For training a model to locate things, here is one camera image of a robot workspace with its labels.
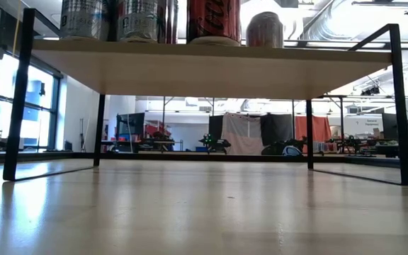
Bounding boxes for red cola can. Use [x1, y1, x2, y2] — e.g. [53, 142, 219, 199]
[186, 0, 242, 47]

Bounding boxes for short white and pink can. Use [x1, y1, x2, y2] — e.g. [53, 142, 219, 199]
[245, 11, 285, 48]

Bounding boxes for wooden shelf black metal legs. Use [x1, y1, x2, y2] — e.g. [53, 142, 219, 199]
[2, 7, 408, 187]

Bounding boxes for black monitor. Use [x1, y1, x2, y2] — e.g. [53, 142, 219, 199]
[209, 115, 224, 140]
[382, 113, 400, 141]
[116, 112, 145, 142]

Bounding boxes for white hanging cloth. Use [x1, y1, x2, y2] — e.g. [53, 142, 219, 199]
[221, 112, 266, 156]

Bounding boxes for dark grey hanging cloth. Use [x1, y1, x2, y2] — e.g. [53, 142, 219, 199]
[260, 113, 293, 147]

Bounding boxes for blue and white helmet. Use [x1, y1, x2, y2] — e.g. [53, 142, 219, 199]
[282, 144, 302, 157]

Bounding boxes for orange hanging cloth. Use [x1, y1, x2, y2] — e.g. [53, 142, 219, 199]
[295, 115, 333, 143]

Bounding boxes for black aluminium table frame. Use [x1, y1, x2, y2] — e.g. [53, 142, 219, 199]
[0, 150, 408, 173]

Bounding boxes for silver ceiling duct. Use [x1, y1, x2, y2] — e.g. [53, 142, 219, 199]
[301, 0, 408, 42]

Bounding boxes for white wall sign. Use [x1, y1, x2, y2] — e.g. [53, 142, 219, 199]
[345, 115, 385, 137]

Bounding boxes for large window black frame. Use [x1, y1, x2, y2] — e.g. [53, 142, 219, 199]
[0, 52, 63, 153]

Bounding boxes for yellow hanging strap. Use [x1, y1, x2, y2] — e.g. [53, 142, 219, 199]
[11, 0, 23, 57]

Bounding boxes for black ceiling rail fixture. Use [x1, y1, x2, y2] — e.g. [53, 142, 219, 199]
[351, 1, 408, 16]

